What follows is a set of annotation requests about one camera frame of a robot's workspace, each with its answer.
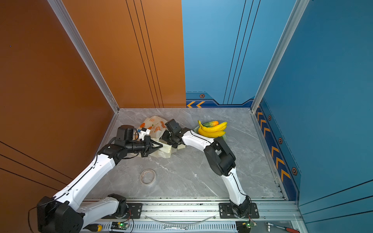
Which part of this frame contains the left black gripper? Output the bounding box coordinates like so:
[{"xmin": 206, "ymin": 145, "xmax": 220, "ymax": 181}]
[{"xmin": 126, "ymin": 136, "xmax": 164, "ymax": 157}]

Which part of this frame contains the cream plastic bag orange print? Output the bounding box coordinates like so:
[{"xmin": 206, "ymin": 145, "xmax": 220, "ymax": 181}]
[{"xmin": 138, "ymin": 116, "xmax": 186, "ymax": 158}]

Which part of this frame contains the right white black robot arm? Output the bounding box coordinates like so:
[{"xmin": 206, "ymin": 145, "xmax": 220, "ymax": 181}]
[{"xmin": 161, "ymin": 128, "xmax": 252, "ymax": 218}]

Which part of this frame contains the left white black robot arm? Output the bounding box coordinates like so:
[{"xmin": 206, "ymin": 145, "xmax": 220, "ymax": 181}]
[{"xmin": 37, "ymin": 136, "xmax": 163, "ymax": 233}]

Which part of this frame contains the clear tape roll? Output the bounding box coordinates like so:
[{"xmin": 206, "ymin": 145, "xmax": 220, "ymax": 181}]
[{"xmin": 140, "ymin": 169, "xmax": 156, "ymax": 186}]

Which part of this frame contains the green orange papaya fruit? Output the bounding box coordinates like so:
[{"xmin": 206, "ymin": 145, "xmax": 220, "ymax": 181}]
[{"xmin": 202, "ymin": 121, "xmax": 219, "ymax": 128}]

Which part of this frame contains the yellow banana bunch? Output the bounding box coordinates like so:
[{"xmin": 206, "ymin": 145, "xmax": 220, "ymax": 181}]
[{"xmin": 198, "ymin": 121, "xmax": 227, "ymax": 132}]

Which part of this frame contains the left green circuit board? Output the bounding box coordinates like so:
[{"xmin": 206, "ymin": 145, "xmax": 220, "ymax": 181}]
[{"xmin": 110, "ymin": 221, "xmax": 130, "ymax": 231}]

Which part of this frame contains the green circuit board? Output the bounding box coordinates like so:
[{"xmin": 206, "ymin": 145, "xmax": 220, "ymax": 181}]
[
  {"xmin": 236, "ymin": 221, "xmax": 257, "ymax": 233},
  {"xmin": 110, "ymin": 221, "xmax": 130, "ymax": 231}
]

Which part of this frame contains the silver wrench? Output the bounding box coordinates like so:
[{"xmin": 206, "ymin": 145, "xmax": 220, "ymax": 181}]
[{"xmin": 162, "ymin": 225, "xmax": 189, "ymax": 231}]

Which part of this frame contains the yellow black screwdriver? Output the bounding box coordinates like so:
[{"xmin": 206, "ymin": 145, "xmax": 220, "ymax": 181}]
[{"xmin": 84, "ymin": 224, "xmax": 103, "ymax": 232}]

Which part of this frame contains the right green circuit board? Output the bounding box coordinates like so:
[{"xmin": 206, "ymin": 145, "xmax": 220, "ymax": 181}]
[{"xmin": 236, "ymin": 221, "xmax": 257, "ymax": 233}]

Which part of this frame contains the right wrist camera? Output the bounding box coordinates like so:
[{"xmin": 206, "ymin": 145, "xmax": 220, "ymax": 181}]
[{"xmin": 165, "ymin": 119, "xmax": 182, "ymax": 134}]

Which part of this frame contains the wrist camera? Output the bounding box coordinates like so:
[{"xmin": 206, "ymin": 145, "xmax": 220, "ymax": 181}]
[
  {"xmin": 116, "ymin": 125, "xmax": 151, "ymax": 141},
  {"xmin": 165, "ymin": 119, "xmax": 182, "ymax": 134}
]

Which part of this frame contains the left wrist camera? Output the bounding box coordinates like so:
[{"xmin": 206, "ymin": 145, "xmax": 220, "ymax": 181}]
[{"xmin": 116, "ymin": 125, "xmax": 151, "ymax": 141}]

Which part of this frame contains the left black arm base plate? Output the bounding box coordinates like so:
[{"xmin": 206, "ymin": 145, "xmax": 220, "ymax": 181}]
[{"xmin": 102, "ymin": 203, "xmax": 143, "ymax": 219}]

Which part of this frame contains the aluminium front rail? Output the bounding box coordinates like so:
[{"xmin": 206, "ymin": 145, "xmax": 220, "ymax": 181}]
[{"xmin": 94, "ymin": 198, "xmax": 308, "ymax": 233}]

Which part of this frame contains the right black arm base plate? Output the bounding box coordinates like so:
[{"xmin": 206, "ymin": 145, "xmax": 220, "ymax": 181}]
[{"xmin": 219, "ymin": 203, "xmax": 260, "ymax": 219}]

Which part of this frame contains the red handled tool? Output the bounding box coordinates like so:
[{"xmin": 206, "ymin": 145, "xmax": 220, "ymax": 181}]
[{"xmin": 265, "ymin": 222, "xmax": 300, "ymax": 233}]

